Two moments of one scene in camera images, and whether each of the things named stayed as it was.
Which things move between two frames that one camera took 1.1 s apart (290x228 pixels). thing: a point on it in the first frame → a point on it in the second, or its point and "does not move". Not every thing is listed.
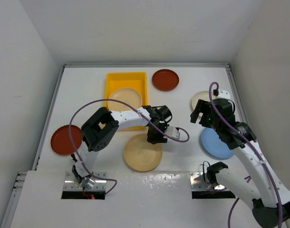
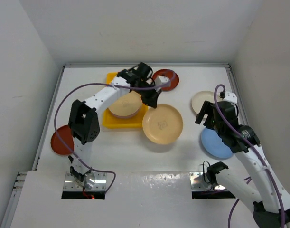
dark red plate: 61,141 does not move
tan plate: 130,96 does not move
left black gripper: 154,139 → 151,99
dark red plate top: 165,80 does not move
